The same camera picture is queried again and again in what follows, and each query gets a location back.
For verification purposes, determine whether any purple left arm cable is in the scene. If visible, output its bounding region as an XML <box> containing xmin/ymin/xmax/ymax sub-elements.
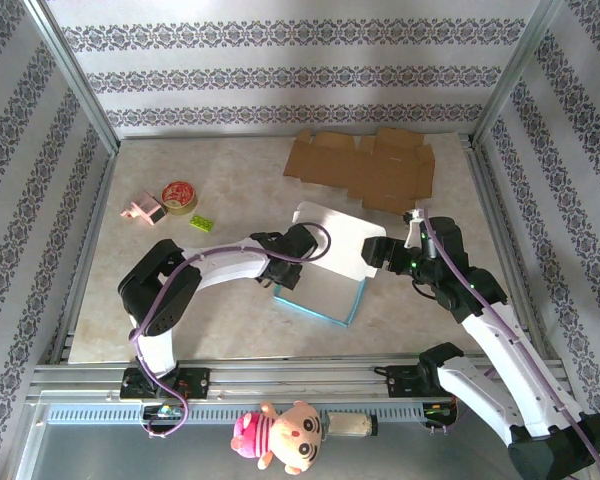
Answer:
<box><xmin>128</xmin><ymin>222</ymin><xmax>332</xmax><ymax>440</ymax></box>

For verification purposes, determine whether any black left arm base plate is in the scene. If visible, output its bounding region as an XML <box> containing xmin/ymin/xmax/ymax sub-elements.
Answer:
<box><xmin>119</xmin><ymin>367</ymin><xmax>212</xmax><ymax>400</ymax></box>

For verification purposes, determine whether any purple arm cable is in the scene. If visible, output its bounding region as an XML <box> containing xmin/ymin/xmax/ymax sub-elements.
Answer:
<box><xmin>422</xmin><ymin>212</ymin><xmax>600</xmax><ymax>480</ymax></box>
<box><xmin>128</xmin><ymin>222</ymin><xmax>332</xmax><ymax>440</ymax></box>

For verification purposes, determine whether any brown cardboard box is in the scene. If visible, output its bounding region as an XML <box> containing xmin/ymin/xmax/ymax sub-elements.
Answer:
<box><xmin>283</xmin><ymin>126</ymin><xmax>436</xmax><ymax>217</ymax></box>

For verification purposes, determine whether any grey slotted cable duct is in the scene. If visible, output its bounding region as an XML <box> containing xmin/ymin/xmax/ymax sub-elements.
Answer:
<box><xmin>44</xmin><ymin>403</ymin><xmax>461</xmax><ymax>426</ymax></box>

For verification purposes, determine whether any red round tin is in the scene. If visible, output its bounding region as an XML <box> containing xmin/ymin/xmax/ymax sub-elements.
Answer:
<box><xmin>160</xmin><ymin>180</ymin><xmax>199</xmax><ymax>216</ymax></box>

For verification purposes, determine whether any aluminium frame post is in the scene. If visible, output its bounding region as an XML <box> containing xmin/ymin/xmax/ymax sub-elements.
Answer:
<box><xmin>22</xmin><ymin>0</ymin><xmax>121</xmax><ymax>155</ymax></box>
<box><xmin>472</xmin><ymin>0</ymin><xmax>566</xmax><ymax>146</ymax></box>

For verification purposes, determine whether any grey metal shelf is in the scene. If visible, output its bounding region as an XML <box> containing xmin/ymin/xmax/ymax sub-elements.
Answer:
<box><xmin>9</xmin><ymin>399</ymin><xmax>600</xmax><ymax>480</ymax></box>

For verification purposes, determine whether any teal paper box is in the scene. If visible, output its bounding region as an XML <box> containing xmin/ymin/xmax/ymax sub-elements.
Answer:
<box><xmin>272</xmin><ymin>200</ymin><xmax>387</xmax><ymax>327</ymax></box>

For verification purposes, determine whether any pink plush doll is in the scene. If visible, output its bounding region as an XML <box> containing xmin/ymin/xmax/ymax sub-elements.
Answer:
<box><xmin>231</xmin><ymin>399</ymin><xmax>326</xmax><ymax>476</ymax></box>

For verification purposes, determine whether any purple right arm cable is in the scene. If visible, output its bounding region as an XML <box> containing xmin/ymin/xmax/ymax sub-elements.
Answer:
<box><xmin>422</xmin><ymin>212</ymin><xmax>600</xmax><ymax>480</ymax></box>

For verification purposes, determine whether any white jar with black cap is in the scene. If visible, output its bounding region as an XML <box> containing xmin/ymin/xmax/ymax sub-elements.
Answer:
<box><xmin>324</xmin><ymin>409</ymin><xmax>380</xmax><ymax>438</ymax></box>

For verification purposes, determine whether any pink toy block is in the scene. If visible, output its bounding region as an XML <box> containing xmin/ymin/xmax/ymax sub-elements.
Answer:
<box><xmin>120</xmin><ymin>191</ymin><xmax>167</xmax><ymax>226</ymax></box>

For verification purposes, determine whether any small circuit board with wires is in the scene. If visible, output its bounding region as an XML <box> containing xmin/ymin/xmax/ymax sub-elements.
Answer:
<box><xmin>139</xmin><ymin>403</ymin><xmax>185</xmax><ymax>420</ymax></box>
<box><xmin>422</xmin><ymin>399</ymin><xmax>459</xmax><ymax>426</ymax></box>

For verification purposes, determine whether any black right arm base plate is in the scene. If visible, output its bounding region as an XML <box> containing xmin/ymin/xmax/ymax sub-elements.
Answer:
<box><xmin>385</xmin><ymin>364</ymin><xmax>476</xmax><ymax>399</ymax></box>

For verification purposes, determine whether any aluminium side rail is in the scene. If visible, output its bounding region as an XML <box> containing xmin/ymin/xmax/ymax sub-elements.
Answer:
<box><xmin>462</xmin><ymin>134</ymin><xmax>556</xmax><ymax>364</ymax></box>
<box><xmin>49</xmin><ymin>149</ymin><xmax>117</xmax><ymax>365</ymax></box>

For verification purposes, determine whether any long aluminium mounting rail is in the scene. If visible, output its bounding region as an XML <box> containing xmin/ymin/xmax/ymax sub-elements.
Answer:
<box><xmin>27</xmin><ymin>355</ymin><xmax>574</xmax><ymax>406</ymax></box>

